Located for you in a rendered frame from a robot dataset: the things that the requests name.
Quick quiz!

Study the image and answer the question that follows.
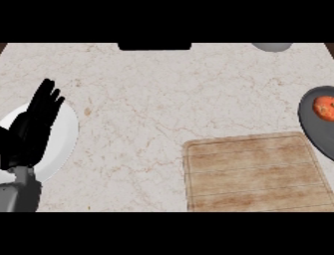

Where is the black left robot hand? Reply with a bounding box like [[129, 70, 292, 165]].
[[0, 78, 67, 171]]

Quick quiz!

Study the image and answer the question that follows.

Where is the wooden cutting board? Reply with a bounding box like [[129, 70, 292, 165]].
[[181, 130, 334, 213]]

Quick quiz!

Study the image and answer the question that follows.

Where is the orange squash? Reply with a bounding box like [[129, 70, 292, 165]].
[[312, 95, 334, 123]]

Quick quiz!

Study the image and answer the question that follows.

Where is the dark grey pan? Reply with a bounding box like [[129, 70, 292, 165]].
[[298, 85, 334, 170]]

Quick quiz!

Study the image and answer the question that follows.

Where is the white round plate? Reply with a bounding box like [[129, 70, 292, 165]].
[[0, 99, 82, 193]]

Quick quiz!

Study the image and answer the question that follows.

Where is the black appliance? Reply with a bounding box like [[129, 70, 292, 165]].
[[117, 42, 193, 52]]

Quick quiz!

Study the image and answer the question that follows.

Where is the grey round bowl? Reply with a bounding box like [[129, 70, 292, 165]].
[[250, 42, 295, 53]]

